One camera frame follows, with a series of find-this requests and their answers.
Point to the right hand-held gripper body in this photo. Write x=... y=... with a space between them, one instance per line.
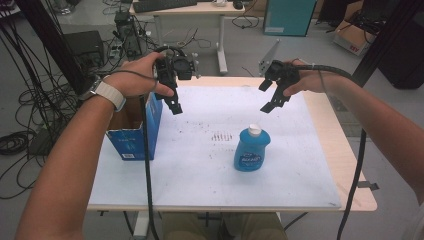
x=281 y=73

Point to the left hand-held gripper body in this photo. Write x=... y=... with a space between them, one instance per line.
x=181 y=68

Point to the blue bottle with white cap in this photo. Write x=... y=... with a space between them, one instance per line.
x=251 y=150

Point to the blue cardboard box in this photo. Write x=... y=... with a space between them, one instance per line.
x=133 y=143

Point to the person's right hand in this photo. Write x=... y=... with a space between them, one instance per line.
x=311 y=81

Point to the person's left hand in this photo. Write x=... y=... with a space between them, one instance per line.
x=133 y=80

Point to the teal cabinet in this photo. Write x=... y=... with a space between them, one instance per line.
x=290 y=16

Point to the white desk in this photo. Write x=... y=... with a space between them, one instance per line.
x=186 y=9

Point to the black computer tower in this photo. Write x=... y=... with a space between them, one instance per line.
x=128 y=36

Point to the wristwatch with white band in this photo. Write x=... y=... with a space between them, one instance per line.
x=110 y=93

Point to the black keyboard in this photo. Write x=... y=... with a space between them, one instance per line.
x=163 y=5

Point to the brown cardboard box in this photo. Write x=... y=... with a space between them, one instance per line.
x=351 y=40

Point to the white table mat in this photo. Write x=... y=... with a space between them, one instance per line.
x=200 y=180

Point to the black computer mouse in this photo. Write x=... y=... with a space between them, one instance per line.
x=238 y=4

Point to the black floor box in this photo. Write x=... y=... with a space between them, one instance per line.
x=83 y=46

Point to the black metal pillar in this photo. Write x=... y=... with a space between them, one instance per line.
x=383 y=43
x=50 y=40

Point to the black cabinet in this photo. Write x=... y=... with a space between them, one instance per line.
x=403 y=60

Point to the grey tape piece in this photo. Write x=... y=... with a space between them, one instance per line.
x=366 y=185

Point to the person's khaki trousers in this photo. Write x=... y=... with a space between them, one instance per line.
x=180 y=230

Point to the white table leg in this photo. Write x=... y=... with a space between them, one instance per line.
x=141 y=226

